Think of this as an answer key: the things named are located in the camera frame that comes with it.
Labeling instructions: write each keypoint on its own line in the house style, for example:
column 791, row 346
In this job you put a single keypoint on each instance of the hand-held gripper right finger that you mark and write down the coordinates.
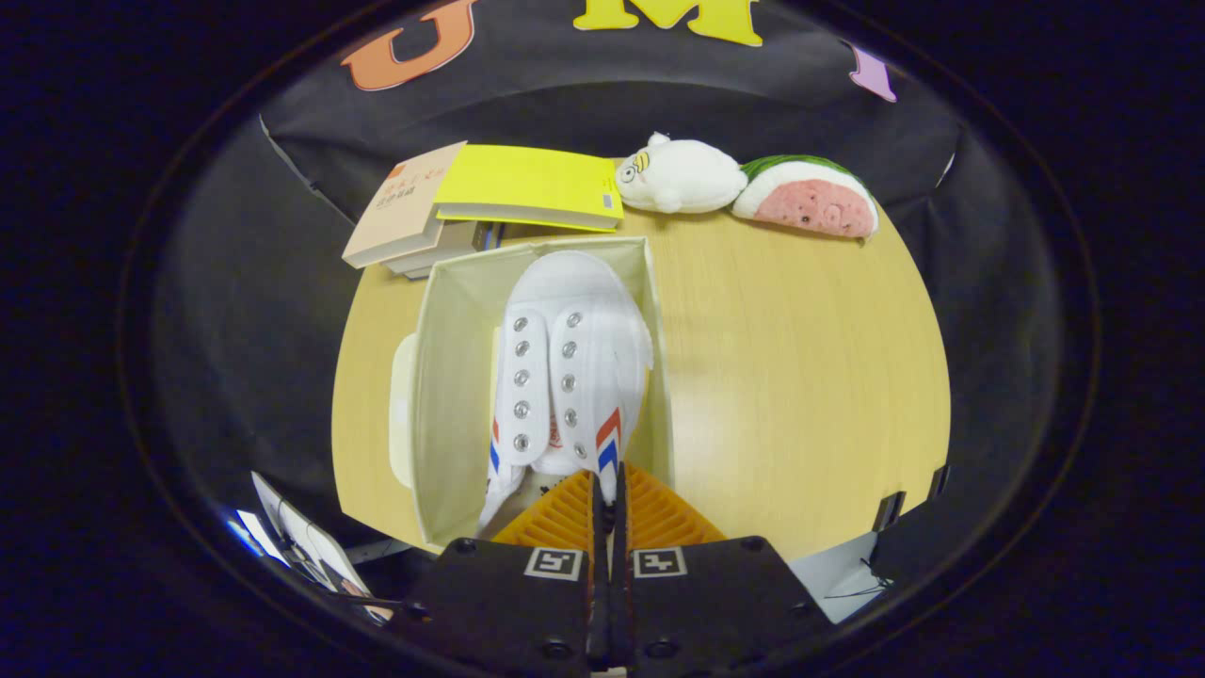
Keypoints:
column 706, row 603

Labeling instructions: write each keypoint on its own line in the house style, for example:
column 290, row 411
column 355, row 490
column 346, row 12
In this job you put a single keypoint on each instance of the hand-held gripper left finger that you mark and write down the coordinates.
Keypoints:
column 508, row 603

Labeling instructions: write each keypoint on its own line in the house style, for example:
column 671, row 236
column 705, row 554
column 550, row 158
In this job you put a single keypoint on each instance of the cream fabric storage box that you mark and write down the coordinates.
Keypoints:
column 452, row 395

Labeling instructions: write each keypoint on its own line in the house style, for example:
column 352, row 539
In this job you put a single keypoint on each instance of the white sheet board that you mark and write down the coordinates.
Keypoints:
column 315, row 541

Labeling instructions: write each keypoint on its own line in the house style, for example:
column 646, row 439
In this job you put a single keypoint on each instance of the computer monitor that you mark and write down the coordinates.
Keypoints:
column 249, row 537

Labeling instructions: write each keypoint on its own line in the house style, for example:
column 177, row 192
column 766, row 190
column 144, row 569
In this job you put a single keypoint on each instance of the grey book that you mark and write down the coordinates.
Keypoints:
column 438, row 254

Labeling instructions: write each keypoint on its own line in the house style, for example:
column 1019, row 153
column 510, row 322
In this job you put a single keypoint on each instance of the beige book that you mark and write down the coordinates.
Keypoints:
column 395, row 212

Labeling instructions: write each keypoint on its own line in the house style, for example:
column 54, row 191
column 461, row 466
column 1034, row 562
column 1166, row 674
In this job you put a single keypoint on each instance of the watermelon slice plush toy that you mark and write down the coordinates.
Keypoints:
column 810, row 202

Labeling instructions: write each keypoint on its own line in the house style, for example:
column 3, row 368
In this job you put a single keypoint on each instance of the yellow book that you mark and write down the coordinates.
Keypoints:
column 527, row 184

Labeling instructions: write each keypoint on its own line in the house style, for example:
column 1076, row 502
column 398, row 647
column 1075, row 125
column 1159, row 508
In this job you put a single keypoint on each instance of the white plush toy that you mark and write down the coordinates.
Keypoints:
column 682, row 177

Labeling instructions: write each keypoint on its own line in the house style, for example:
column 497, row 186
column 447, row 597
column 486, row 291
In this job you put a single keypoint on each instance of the black backdrop cloth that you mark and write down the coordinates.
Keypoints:
column 565, row 85

